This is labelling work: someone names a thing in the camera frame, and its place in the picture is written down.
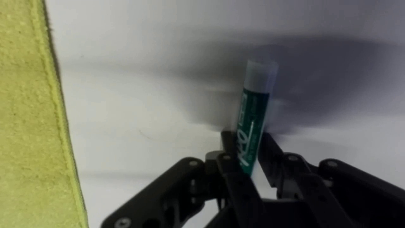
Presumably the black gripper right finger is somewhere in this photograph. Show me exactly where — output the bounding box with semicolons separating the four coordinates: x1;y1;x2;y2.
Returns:
259;131;405;228

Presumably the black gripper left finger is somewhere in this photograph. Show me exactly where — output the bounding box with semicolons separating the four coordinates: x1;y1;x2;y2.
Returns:
101;130;264;228

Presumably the green marker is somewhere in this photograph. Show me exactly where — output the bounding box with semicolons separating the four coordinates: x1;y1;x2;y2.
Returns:
235;58;280;176

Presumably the yellow towel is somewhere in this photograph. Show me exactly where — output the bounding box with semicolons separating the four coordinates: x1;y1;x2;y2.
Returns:
0;0;90;228

